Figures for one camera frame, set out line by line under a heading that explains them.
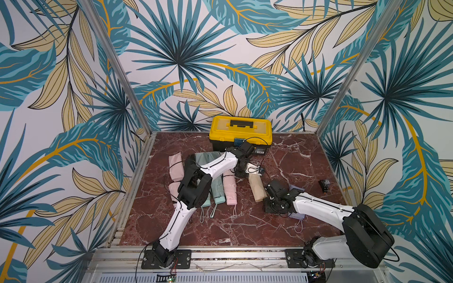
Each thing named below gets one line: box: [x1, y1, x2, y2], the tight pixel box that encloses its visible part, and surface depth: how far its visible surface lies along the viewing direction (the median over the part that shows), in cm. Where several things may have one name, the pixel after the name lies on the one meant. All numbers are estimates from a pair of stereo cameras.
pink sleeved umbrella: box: [222, 169, 238, 206], surface depth 93 cm
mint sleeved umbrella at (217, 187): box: [211, 173, 226, 204], surface depth 92 cm
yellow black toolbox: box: [208, 115, 274, 152], surface depth 100 cm
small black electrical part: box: [317, 179, 331, 194], surface depth 94 cm
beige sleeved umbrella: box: [248, 172, 268, 202], surface depth 94 cm
